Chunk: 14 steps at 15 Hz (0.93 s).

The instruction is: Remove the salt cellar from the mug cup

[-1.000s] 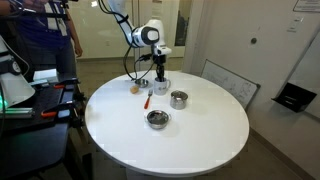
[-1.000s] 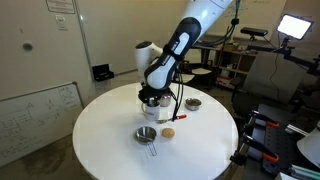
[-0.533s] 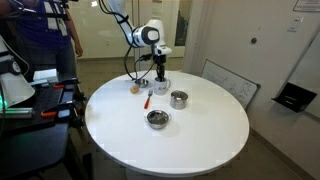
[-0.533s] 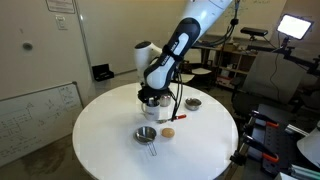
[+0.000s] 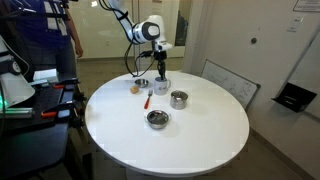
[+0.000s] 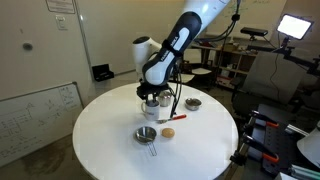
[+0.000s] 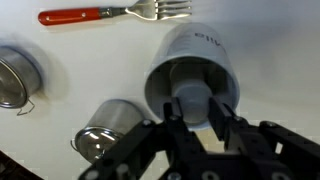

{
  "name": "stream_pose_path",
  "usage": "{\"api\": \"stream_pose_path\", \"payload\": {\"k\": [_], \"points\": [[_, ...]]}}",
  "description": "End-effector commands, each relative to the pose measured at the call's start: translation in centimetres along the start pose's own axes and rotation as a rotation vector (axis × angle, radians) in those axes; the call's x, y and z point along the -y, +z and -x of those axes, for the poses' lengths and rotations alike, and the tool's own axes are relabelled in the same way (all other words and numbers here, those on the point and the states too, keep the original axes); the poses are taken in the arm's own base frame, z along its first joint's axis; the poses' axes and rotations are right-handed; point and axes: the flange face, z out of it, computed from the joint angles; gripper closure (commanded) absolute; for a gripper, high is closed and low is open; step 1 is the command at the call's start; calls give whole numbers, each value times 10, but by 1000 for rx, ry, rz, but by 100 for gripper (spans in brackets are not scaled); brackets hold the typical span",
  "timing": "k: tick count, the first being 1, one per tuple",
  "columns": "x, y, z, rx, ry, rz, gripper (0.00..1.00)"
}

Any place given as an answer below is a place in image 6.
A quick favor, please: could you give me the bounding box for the white lamp shade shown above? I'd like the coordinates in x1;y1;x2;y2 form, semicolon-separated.
296;125;320;168

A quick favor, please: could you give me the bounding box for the steel pan with wire handle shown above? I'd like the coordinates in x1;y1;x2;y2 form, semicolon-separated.
134;126;159;157

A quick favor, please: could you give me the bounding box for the green metal rail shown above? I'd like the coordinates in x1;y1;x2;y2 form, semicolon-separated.
287;164;320;180

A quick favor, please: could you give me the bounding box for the silver spoon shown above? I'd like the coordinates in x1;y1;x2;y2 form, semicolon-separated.
156;114;188;125

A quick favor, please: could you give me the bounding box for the small whiteboard with drawings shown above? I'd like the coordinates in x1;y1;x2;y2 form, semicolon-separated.
0;81;85;168

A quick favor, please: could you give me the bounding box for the white ceramic mug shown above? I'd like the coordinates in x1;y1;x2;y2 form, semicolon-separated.
140;99;161;122

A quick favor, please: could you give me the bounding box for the white wall switch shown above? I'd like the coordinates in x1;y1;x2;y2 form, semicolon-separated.
54;15;69;31

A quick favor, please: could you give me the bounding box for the grey panel board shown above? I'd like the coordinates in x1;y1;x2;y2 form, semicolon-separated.
242;51;308;105

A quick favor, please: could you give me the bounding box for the black bar camera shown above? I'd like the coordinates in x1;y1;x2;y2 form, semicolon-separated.
239;27;269;38

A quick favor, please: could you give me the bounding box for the wooden shelf unit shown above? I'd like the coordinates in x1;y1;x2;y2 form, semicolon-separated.
190;33;258;90

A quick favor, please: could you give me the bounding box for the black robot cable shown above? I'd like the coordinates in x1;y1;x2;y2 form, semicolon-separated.
169;0;243;119

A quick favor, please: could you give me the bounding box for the large wall whiteboard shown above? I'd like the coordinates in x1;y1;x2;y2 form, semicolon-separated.
73;0;205;77

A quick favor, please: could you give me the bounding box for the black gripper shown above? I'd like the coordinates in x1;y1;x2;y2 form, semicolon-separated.
135;82;172;105

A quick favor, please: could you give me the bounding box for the paper wall sign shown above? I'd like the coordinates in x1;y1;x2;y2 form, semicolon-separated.
45;0;76;15

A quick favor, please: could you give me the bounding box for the steel bowl with wire handles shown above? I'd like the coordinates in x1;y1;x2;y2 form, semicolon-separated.
184;97;203;112

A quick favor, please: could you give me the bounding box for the bright LED light panel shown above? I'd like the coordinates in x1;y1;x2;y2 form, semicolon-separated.
277;13;315;41

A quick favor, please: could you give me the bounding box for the steel cup with lid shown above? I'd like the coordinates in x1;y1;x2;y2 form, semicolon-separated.
157;90;174;108

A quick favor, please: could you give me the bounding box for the brown bread roll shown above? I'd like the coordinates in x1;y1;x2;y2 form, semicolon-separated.
161;127;176;140

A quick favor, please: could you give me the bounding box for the black clamp with orange handle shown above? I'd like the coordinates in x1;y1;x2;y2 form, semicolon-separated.
241;133;281;165
249;110;281;129

